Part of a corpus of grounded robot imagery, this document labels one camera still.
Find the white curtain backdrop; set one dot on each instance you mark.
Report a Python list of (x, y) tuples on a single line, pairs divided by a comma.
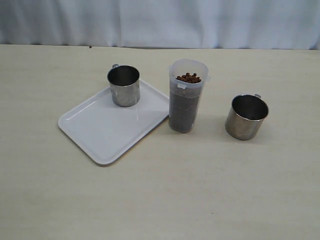
[(206, 24)]

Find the white plastic tray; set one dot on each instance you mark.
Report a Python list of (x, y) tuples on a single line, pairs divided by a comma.
[(105, 131)]

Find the translucent plastic container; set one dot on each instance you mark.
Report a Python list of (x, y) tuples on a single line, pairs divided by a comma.
[(187, 79)]

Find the steel mug with pellets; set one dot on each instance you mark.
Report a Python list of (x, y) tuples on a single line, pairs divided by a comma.
[(124, 81)]

